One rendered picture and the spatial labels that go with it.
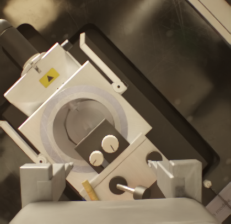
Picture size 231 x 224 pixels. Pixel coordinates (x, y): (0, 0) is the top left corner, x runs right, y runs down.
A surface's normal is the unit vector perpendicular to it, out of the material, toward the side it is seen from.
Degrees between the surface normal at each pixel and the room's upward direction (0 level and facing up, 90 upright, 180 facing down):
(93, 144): 90
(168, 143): 90
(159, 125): 90
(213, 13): 90
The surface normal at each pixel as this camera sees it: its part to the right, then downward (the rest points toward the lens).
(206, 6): 0.02, 0.00
